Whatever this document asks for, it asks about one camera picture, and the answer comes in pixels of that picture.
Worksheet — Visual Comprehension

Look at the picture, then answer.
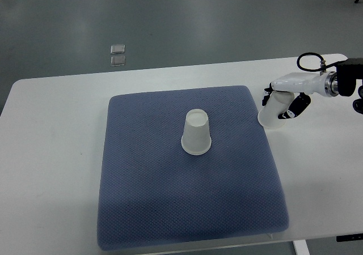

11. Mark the white table leg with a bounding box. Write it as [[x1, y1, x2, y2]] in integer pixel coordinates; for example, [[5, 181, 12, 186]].
[[293, 240, 310, 255]]

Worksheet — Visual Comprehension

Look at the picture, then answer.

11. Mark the black table control panel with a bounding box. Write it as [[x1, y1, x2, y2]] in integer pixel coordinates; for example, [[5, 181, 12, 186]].
[[336, 233, 363, 243]]

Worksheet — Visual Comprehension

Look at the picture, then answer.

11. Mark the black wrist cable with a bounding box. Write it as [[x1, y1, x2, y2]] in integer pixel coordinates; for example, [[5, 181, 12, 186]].
[[297, 52, 340, 75]]

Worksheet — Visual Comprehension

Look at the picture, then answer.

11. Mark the white paper cup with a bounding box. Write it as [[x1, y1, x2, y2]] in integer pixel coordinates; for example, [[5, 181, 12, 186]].
[[258, 91, 294, 129], [181, 109, 212, 156]]

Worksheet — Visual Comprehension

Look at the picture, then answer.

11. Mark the white paper cup on cushion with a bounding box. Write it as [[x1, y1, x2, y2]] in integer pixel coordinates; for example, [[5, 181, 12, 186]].
[[181, 109, 212, 156]]

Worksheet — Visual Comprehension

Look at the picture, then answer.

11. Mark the upper metal floor plate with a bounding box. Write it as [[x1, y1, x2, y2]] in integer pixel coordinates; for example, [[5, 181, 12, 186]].
[[110, 44, 125, 54]]

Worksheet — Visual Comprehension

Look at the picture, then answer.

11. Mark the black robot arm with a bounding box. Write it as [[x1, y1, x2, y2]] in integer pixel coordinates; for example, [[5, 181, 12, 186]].
[[324, 58, 362, 97]]

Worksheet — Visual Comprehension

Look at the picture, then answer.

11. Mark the blue quilted cushion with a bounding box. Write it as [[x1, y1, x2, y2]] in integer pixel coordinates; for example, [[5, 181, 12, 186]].
[[97, 86, 289, 250]]

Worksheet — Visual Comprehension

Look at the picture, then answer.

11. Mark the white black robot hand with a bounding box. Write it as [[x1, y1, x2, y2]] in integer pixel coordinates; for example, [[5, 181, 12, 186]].
[[261, 73, 330, 120]]

